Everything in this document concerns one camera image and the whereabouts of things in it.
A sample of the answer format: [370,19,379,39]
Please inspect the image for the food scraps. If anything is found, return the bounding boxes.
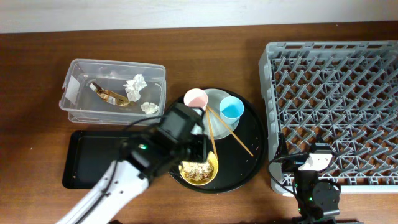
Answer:
[182,162,214,182]

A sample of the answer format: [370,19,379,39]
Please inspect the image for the small white tissue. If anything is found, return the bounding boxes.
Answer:
[141,102,159,115]

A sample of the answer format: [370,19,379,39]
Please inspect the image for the right wooden chopstick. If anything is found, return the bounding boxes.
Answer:
[207,106,254,157]

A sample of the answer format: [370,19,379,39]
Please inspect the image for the yellow bowl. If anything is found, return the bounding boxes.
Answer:
[178,151,219,186]

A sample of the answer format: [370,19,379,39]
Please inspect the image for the left wooden chopstick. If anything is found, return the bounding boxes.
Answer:
[206,108,218,160]

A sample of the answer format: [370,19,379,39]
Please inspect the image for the pink cup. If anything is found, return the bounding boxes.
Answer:
[183,88,208,111]

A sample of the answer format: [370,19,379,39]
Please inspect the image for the large white tissue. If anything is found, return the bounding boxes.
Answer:
[123,74,147,102]

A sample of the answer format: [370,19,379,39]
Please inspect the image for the blue cup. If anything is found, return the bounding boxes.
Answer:
[219,96,244,124]

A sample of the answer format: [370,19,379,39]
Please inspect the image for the clear plastic waste bin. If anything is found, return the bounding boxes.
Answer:
[59,59,167,125]

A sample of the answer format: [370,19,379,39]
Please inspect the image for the black rectangular tray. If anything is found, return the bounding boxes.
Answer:
[62,130,150,189]

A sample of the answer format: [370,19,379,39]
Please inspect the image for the light grey plate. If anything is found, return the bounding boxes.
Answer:
[186,88,230,140]

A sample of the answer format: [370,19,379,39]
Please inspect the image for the wooden chopstick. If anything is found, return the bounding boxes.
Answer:
[206,108,218,160]
[207,106,254,157]

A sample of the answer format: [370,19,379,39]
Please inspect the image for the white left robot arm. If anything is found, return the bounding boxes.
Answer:
[59,103,210,223]

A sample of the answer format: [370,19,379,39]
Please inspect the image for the grey dishwasher rack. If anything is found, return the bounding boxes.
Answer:
[259,40,397,194]

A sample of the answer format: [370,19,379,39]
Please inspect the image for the round black serving tray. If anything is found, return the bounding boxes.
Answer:
[169,90,267,194]

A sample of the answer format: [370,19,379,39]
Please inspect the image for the gold snack wrapper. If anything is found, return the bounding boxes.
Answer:
[89,82,130,106]

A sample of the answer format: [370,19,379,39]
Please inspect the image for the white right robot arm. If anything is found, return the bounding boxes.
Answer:
[282,142,341,223]

